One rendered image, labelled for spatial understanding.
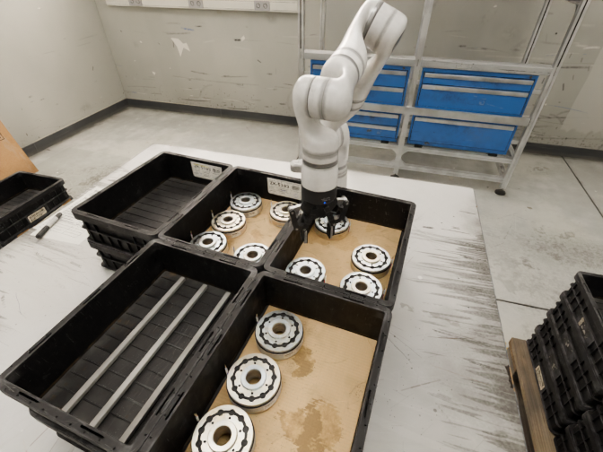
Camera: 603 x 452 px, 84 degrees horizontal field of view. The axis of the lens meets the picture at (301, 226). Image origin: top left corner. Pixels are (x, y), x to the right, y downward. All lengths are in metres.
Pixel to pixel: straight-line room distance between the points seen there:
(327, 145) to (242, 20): 3.27
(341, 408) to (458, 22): 3.21
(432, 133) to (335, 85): 2.26
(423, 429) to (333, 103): 0.69
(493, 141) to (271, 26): 2.26
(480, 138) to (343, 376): 2.39
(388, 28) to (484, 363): 0.81
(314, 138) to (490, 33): 3.01
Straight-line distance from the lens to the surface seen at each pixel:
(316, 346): 0.76
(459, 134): 2.85
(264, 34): 3.77
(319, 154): 0.63
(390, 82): 2.70
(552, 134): 3.95
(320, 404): 0.71
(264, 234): 1.01
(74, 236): 1.44
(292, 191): 1.09
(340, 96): 0.58
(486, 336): 1.05
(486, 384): 0.97
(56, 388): 0.86
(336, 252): 0.95
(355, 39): 0.74
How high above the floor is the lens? 1.48
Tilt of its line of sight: 39 degrees down
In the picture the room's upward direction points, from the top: straight up
